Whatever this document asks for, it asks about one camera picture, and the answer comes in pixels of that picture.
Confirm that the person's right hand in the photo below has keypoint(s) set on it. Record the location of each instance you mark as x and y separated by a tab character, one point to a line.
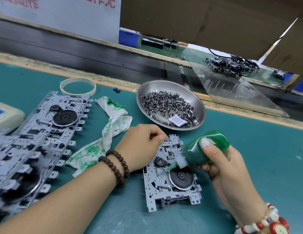
234	185

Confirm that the person's left hand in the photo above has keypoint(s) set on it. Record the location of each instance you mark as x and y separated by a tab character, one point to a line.
139	146

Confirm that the green glue squeeze bottle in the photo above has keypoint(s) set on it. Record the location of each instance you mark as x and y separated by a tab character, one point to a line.
210	143

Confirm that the pile of small metal parts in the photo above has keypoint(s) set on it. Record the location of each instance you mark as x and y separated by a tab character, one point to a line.
166	104

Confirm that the round metal bowl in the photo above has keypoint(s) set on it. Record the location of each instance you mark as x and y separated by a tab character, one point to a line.
151	85

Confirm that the finished mechanisms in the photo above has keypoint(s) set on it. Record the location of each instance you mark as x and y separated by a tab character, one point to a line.
232	65

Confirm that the black conveyor belt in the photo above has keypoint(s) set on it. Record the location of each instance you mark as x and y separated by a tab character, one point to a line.
68	43

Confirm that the person's left forearm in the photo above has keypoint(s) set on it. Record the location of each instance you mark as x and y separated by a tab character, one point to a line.
54	207

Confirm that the white green-stained cloth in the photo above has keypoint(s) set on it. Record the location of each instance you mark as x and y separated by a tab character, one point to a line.
115	114

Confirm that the small blue cap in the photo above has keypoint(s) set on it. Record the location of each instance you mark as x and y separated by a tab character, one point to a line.
116	89

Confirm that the clear plastic sheet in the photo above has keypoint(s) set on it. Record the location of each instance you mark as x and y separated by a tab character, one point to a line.
239	92

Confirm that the black flat box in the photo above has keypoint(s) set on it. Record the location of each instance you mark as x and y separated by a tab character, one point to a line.
151	42

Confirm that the blue plastic bin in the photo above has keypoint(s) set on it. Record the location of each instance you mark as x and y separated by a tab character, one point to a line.
128	37
300	85

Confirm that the white blue power strip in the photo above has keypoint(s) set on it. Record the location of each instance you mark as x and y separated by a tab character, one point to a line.
5	117

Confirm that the brown cardboard panel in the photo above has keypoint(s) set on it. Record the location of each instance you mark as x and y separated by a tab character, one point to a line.
215	19

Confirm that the white paper sign red text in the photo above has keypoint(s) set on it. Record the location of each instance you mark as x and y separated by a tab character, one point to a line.
68	14

